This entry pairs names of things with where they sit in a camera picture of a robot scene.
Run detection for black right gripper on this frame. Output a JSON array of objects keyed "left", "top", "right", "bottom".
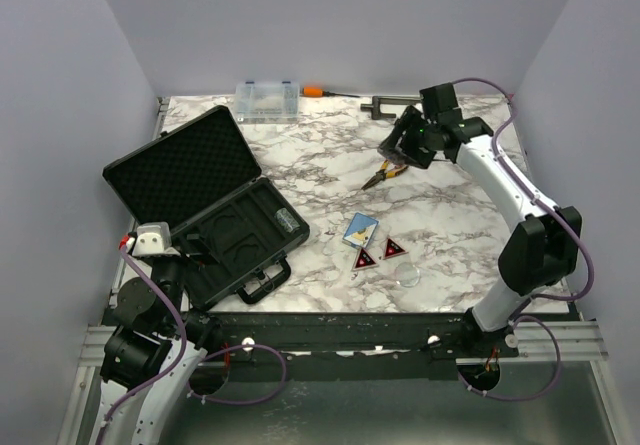
[{"left": 381, "top": 106, "right": 438, "bottom": 170}]

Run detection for blue playing card deck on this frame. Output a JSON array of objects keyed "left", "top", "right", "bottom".
[{"left": 343, "top": 212, "right": 379, "bottom": 248}]

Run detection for orange blue poker chip stack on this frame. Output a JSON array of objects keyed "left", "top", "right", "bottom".
[{"left": 275, "top": 207, "right": 300, "bottom": 233}]

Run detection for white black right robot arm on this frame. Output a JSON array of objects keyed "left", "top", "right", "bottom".
[{"left": 380, "top": 82, "right": 582, "bottom": 357}]

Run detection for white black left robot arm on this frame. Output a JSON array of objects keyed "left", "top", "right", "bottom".
[{"left": 92, "top": 106, "right": 310, "bottom": 444}]

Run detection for yellow black pliers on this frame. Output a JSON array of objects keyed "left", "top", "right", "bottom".
[{"left": 361, "top": 160, "right": 407, "bottom": 190}]

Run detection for black metal puller tool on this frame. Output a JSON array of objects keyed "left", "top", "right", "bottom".
[{"left": 360, "top": 95, "right": 420, "bottom": 120}]

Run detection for black foam lined carry case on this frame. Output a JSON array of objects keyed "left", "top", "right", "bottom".
[{"left": 103, "top": 105, "right": 310, "bottom": 311}]

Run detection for right red triangle all-in button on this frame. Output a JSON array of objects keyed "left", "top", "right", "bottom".
[{"left": 382, "top": 237, "right": 407, "bottom": 260}]

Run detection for red triangle all-in button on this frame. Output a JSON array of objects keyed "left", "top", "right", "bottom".
[
  {"left": 382, "top": 237, "right": 407, "bottom": 260},
  {"left": 352, "top": 247, "right": 378, "bottom": 272}
]

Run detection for left red triangle all-in button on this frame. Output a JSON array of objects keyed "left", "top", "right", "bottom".
[{"left": 352, "top": 247, "right": 378, "bottom": 272}]

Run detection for clear plastic screw box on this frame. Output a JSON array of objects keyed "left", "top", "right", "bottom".
[{"left": 233, "top": 81, "right": 301, "bottom": 123}]

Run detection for clear round dealer button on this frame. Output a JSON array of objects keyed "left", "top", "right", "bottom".
[{"left": 394, "top": 262, "right": 421, "bottom": 288}]

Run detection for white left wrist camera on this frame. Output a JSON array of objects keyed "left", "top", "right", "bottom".
[{"left": 130, "top": 222, "right": 172, "bottom": 257}]

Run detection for orange handle screwdriver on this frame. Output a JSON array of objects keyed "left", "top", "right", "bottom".
[{"left": 301, "top": 86, "right": 359, "bottom": 98}]

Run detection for aluminium rail frame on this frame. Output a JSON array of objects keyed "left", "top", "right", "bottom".
[{"left": 79, "top": 319, "right": 609, "bottom": 366}]

